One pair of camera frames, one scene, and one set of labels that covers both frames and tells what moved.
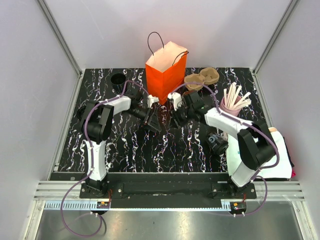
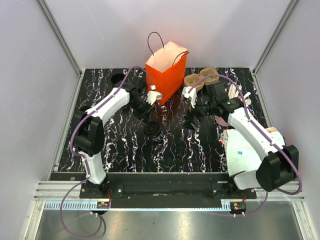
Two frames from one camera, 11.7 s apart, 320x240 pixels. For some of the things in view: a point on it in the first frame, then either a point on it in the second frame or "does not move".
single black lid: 220,147 -> 152,129
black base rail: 166,190 does not move
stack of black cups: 117,80 does not move
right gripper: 175,122 -> 188,123
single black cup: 215,136 -> 158,138
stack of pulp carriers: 195,82 does not move
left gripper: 152,121 -> 145,115
